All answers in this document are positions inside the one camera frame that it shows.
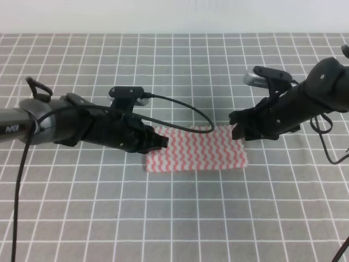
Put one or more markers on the grey grid tablecloth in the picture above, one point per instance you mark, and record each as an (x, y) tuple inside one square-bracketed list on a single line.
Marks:
[(92, 203)]

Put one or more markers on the pink white wavy towel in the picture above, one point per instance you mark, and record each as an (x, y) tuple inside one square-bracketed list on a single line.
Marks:
[(193, 151)]

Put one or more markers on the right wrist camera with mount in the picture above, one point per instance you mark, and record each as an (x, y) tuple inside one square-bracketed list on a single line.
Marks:
[(275, 81)]

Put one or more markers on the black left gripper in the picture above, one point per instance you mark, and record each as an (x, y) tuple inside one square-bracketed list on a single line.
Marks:
[(121, 132)]

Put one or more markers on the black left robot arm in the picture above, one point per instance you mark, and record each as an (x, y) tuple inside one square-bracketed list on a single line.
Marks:
[(70, 119)]

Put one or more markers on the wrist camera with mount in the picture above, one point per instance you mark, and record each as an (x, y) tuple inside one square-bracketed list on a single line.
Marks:
[(275, 81), (126, 97)]

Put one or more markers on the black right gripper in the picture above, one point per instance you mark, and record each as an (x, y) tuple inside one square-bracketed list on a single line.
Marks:
[(267, 120)]

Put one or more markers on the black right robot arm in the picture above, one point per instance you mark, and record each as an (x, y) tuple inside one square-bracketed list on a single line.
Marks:
[(324, 90)]

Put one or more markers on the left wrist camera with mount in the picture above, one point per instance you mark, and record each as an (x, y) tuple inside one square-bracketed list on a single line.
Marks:
[(126, 97)]

